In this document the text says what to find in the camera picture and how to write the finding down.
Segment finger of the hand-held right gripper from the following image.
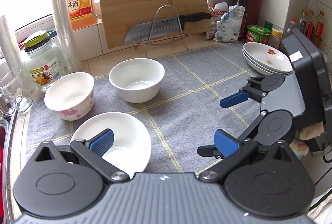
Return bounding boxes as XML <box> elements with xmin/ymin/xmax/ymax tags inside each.
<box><xmin>197</xmin><ymin>110</ymin><xmax>269</xmax><ymax>160</ymax></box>
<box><xmin>220</xmin><ymin>76</ymin><xmax>270</xmax><ymax>108</ymax></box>

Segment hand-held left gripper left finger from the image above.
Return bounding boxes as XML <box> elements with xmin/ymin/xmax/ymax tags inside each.
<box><xmin>34</xmin><ymin>129</ymin><xmax>130</xmax><ymax>183</ymax></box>

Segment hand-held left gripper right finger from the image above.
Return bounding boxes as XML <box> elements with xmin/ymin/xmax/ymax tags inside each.
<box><xmin>198</xmin><ymin>129</ymin><xmax>299</xmax><ymax>184</ymax></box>

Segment shallow white bowl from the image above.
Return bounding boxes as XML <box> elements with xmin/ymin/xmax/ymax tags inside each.
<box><xmin>70</xmin><ymin>111</ymin><xmax>152</xmax><ymax>174</ymax></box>

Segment pink floral bowl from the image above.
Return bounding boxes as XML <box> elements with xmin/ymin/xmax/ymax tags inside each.
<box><xmin>44</xmin><ymin>72</ymin><xmax>95</xmax><ymax>121</ymax></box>

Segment white deep bowl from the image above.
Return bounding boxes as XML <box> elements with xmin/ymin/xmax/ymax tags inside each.
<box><xmin>109</xmin><ymin>58</ymin><xmax>165</xmax><ymax>103</ymax></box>

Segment grey checked table mat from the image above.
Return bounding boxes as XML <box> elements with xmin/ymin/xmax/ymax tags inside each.
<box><xmin>24</xmin><ymin>43</ymin><xmax>265</xmax><ymax>175</ymax></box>

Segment yellow-lidded spice jar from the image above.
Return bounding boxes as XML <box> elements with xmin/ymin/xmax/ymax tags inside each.
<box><xmin>269</xmin><ymin>28</ymin><xmax>283</xmax><ymax>47</ymax></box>

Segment red-capped clear glass bottle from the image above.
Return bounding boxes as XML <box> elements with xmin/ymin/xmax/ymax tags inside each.
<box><xmin>282</xmin><ymin>18</ymin><xmax>297</xmax><ymax>40</ymax></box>

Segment yellow-capped condiment bottle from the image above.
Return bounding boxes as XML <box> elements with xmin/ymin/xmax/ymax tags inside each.
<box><xmin>298</xmin><ymin>9</ymin><xmax>309</xmax><ymax>32</ymax></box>
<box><xmin>317</xmin><ymin>11</ymin><xmax>326</xmax><ymax>41</ymax></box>
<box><xmin>307</xmin><ymin>9</ymin><xmax>316</xmax><ymax>38</ymax></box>

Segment green-lidded sauce jar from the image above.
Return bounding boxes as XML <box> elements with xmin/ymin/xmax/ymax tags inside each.
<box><xmin>245</xmin><ymin>24</ymin><xmax>271</xmax><ymax>45</ymax></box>

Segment white blue-print plastic bag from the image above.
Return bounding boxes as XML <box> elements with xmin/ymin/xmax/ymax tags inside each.
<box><xmin>213</xmin><ymin>5</ymin><xmax>247</xmax><ymax>43</ymax></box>

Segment small clipped paper bag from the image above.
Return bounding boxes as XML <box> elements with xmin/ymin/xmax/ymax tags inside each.
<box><xmin>206</xmin><ymin>2</ymin><xmax>230</xmax><ymax>40</ymax></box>

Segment green-lidded glass jar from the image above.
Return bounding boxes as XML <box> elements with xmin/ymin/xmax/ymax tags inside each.
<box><xmin>23</xmin><ymin>30</ymin><xmax>66</xmax><ymax>91</ymax></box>

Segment dark red knife block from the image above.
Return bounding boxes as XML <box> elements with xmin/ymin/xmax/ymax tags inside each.
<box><xmin>244</xmin><ymin>0</ymin><xmax>263</xmax><ymax>32</ymax></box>

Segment clear glass mug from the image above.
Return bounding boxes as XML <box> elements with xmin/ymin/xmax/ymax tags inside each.
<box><xmin>0</xmin><ymin>68</ymin><xmax>34</xmax><ymax>114</ymax></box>

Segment red plastic basin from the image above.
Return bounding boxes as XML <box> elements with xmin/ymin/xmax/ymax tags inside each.
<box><xmin>0</xmin><ymin>116</ymin><xmax>12</xmax><ymax>224</ymax></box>

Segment stack of clear plastic cups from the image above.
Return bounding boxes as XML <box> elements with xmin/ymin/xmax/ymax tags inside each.
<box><xmin>0</xmin><ymin>15</ymin><xmax>26</xmax><ymax>84</ymax></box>
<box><xmin>49</xmin><ymin>0</ymin><xmax>83</xmax><ymax>72</ymax></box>

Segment black-handled kitchen knife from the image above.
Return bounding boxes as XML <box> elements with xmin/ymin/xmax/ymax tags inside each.
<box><xmin>124</xmin><ymin>12</ymin><xmax>212</xmax><ymax>45</ymax></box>

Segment metal wire rack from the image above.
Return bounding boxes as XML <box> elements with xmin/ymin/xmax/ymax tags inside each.
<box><xmin>135</xmin><ymin>5</ymin><xmax>190</xmax><ymax>59</ymax></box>

